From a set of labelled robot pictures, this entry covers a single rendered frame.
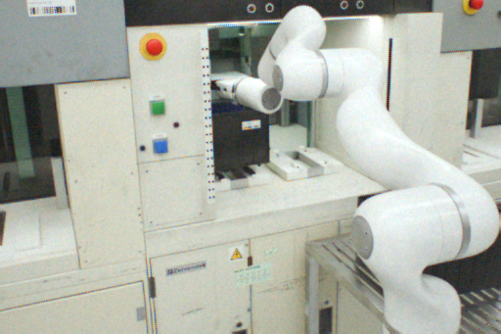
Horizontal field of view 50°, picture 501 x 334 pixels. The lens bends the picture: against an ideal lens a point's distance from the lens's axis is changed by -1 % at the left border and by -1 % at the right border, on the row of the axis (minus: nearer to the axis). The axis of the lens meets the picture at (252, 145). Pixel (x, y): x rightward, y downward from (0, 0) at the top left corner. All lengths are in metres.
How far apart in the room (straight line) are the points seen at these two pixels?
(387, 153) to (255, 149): 0.83
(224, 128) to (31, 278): 0.67
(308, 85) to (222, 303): 0.80
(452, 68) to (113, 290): 1.18
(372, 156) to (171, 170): 0.64
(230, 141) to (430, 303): 0.95
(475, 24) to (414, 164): 0.94
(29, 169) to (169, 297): 0.62
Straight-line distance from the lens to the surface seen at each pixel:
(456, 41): 1.75
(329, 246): 1.59
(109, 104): 1.33
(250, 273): 1.60
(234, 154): 1.66
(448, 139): 1.82
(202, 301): 1.59
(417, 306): 0.87
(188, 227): 1.47
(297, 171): 1.77
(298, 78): 1.03
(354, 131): 0.95
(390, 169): 0.92
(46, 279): 1.47
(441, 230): 0.82
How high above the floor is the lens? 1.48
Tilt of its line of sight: 17 degrees down
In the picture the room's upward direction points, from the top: 1 degrees counter-clockwise
